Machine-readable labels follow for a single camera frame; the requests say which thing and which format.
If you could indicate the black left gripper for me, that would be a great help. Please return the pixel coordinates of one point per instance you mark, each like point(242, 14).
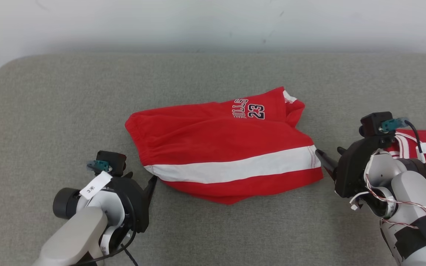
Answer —
point(137, 207)

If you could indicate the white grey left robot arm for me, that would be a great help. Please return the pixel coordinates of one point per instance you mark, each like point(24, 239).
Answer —
point(76, 232)

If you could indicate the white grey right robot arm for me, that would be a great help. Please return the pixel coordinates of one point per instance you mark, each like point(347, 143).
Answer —
point(416, 207)

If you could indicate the red shorts white stripe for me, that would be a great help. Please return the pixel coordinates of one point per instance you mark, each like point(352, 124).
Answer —
point(205, 140)

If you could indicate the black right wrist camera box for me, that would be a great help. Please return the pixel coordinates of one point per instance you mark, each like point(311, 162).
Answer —
point(372, 123)

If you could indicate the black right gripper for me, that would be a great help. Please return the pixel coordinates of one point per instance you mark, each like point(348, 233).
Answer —
point(351, 170)

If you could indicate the white printed paper label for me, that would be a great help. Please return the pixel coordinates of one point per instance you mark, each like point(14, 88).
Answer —
point(95, 186)

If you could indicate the grey fabric sofa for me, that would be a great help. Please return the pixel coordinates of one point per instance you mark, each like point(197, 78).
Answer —
point(213, 74)

